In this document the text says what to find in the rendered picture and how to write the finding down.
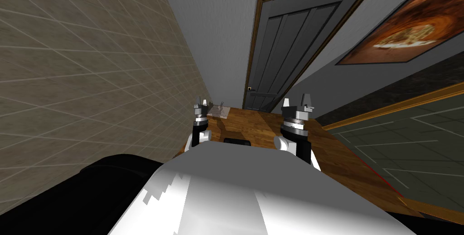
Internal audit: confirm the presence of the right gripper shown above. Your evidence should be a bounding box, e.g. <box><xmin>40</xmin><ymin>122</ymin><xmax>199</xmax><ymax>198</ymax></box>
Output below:
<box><xmin>281</xmin><ymin>93</ymin><xmax>315</xmax><ymax>121</ymax></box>

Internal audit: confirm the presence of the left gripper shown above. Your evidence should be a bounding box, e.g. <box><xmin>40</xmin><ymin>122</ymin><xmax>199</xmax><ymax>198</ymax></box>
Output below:
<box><xmin>193</xmin><ymin>97</ymin><xmax>209</xmax><ymax>120</ymax></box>

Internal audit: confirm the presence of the pale grey floor mat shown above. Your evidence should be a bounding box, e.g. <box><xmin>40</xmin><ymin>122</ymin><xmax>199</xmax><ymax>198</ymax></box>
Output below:
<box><xmin>208</xmin><ymin>102</ymin><xmax>232</xmax><ymax>120</ymax></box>

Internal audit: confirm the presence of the dark grey panelled door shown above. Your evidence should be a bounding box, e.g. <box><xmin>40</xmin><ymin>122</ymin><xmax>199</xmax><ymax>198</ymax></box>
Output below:
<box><xmin>243</xmin><ymin>0</ymin><xmax>364</xmax><ymax>113</ymax></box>

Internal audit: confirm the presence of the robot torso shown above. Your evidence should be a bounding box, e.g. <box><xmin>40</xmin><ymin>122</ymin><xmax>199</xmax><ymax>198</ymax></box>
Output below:
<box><xmin>108</xmin><ymin>138</ymin><xmax>417</xmax><ymax>235</ymax></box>

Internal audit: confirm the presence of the orange brown framed picture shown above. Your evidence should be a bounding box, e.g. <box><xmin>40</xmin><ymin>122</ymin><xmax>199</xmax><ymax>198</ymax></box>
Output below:
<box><xmin>335</xmin><ymin>0</ymin><xmax>464</xmax><ymax>66</ymax></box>

